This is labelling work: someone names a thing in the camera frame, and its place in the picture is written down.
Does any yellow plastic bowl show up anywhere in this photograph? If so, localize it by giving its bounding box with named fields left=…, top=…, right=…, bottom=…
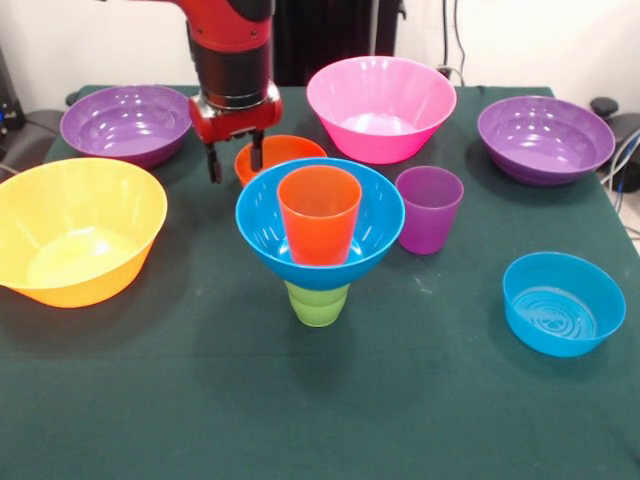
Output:
left=0, top=157, right=169, bottom=309

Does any deep blue plastic bowl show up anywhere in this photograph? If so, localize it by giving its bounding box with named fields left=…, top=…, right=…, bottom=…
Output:
left=235, top=157, right=406, bottom=292

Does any orange plastic bowl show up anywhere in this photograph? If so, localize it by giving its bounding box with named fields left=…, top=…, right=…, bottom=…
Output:
left=233, top=134, right=329, bottom=189

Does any low blue plastic bowl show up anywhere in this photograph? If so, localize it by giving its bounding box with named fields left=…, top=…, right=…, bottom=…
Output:
left=502, top=251, right=627, bottom=358

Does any green plastic cup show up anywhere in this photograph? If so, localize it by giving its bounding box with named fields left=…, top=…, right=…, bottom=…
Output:
left=283, top=278, right=351, bottom=329

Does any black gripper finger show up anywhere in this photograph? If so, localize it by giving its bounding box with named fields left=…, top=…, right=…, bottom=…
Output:
left=204, top=141, right=223, bottom=185
left=249, top=128, right=266, bottom=173

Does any blue cable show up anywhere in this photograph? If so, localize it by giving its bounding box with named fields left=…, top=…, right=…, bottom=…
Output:
left=612, top=127, right=640, bottom=195

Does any purple plastic cup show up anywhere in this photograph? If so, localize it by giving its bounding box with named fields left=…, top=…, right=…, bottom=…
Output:
left=398, top=165, right=465, bottom=256

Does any orange plastic cup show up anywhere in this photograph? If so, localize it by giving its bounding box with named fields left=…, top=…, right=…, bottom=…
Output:
left=277, top=165, right=363, bottom=266

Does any purple plastic bowl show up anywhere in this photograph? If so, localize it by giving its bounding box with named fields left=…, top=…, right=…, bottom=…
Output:
left=476, top=95, right=617, bottom=187
left=59, top=84, right=196, bottom=170

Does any white cable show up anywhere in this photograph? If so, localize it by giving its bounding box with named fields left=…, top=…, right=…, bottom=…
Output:
left=599, top=129, right=640, bottom=187

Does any pink plastic bowl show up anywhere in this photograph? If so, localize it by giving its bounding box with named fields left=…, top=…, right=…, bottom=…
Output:
left=306, top=55, right=458, bottom=165

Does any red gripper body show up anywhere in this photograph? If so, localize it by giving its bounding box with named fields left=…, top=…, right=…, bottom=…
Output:
left=188, top=82, right=284, bottom=145

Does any black wall cable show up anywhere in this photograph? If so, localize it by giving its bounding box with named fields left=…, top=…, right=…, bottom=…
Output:
left=441, top=0, right=450, bottom=69

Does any grey wall cable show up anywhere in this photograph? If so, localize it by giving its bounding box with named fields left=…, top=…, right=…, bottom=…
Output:
left=452, top=0, right=467, bottom=79

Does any black round knob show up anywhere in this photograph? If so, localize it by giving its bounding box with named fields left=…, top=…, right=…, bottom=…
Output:
left=589, top=97, right=621, bottom=120

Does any dark green table cloth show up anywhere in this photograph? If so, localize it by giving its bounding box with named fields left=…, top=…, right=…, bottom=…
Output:
left=0, top=84, right=640, bottom=480

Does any black device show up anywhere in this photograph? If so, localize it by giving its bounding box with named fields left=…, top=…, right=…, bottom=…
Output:
left=0, top=44, right=26, bottom=135

